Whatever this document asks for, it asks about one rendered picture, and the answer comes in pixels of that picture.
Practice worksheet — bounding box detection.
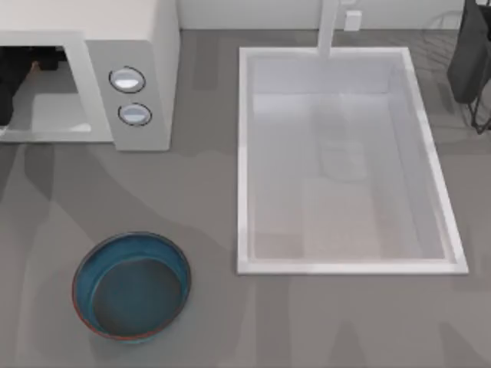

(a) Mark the tall white tap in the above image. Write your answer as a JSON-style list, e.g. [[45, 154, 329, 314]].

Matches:
[[316, 0, 343, 58]]

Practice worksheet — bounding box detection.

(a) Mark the blue bowl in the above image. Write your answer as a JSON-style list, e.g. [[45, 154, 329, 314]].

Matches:
[[71, 231, 193, 344]]

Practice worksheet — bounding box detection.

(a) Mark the pale microwave oven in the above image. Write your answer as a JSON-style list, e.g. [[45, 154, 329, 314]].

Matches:
[[0, 0, 181, 153]]

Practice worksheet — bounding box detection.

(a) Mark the white wall socket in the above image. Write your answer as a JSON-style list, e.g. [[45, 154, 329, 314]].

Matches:
[[344, 10, 362, 31]]

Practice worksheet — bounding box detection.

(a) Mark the white sink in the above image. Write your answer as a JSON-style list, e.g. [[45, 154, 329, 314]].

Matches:
[[236, 46, 470, 276]]

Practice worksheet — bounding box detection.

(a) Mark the round grey microwave knob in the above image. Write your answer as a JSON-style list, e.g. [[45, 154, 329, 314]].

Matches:
[[108, 66, 147, 94], [117, 102, 153, 127]]

